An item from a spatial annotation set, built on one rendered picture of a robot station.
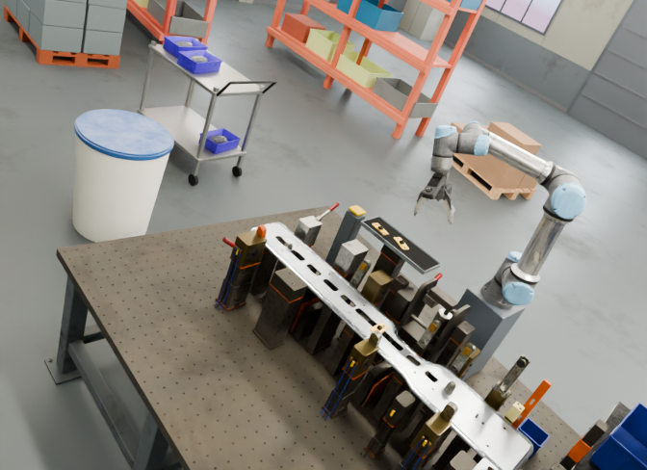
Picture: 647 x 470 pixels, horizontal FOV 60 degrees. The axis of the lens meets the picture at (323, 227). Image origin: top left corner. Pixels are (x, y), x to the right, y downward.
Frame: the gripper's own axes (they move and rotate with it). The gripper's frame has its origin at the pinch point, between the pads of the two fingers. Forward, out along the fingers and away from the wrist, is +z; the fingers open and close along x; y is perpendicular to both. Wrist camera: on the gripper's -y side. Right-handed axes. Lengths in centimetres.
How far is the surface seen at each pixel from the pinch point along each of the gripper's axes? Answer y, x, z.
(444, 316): 0.7, -9.7, 37.0
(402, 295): -0.3, 8.1, 33.0
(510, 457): -28, -48, 65
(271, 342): -31, 49, 56
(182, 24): 284, 431, -79
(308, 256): -6, 50, 26
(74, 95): 117, 391, -7
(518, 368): -8, -42, 44
